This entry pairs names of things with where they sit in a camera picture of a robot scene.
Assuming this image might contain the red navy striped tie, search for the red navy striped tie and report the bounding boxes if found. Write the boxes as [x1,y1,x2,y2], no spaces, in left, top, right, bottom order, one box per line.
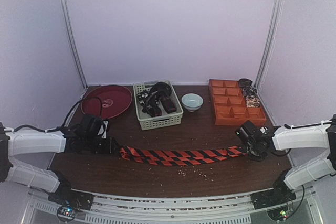
[119,146,247,167]

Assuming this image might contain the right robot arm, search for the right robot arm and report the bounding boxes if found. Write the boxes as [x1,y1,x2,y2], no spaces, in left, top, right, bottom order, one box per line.
[235,116,335,204]

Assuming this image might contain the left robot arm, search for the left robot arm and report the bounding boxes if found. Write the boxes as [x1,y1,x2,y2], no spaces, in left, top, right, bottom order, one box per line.
[1,114,120,205]

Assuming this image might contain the dark ties in basket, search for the dark ties in basket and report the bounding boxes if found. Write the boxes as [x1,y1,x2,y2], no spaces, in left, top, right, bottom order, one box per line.
[136,82,177,117]

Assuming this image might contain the rolled patterned tie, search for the rolled patterned tie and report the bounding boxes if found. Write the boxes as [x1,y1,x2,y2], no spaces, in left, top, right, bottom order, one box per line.
[245,95,261,108]
[242,86,257,97]

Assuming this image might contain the red round tray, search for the red round tray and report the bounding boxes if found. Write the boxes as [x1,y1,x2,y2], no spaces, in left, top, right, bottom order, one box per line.
[81,85,133,119]

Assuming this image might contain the orange compartment organizer box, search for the orange compartment organizer box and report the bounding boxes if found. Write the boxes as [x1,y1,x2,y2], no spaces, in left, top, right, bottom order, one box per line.
[209,79,266,126]

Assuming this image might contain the rolled dark tie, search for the rolled dark tie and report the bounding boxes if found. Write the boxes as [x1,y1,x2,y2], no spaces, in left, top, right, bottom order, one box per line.
[238,78,253,88]

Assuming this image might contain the beige plastic basket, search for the beige plastic basket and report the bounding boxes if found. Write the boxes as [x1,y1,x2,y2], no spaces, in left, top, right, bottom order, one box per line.
[133,81,183,130]

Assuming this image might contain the pale blue ceramic bowl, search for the pale blue ceramic bowl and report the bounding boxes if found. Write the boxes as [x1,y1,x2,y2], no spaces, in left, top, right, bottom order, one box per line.
[181,93,204,112]

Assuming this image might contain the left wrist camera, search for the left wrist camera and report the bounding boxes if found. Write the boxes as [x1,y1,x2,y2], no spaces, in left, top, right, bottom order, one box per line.
[98,120,109,138]

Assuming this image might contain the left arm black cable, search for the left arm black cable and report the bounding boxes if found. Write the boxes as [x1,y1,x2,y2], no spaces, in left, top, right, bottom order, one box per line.
[54,97,103,133]

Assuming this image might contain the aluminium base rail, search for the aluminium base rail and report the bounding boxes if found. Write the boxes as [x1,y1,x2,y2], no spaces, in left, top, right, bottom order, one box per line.
[20,186,325,223]

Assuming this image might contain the right aluminium frame post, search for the right aluminium frame post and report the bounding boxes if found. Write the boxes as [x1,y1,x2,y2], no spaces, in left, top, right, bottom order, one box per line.
[255,0,283,90]

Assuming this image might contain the aluminium frame post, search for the aluminium frame post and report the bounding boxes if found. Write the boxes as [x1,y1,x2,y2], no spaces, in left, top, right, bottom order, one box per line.
[60,0,88,89]
[255,0,283,90]

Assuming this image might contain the left aluminium frame post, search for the left aluminium frame post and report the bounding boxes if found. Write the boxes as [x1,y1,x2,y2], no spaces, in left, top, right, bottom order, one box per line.
[60,0,88,89]

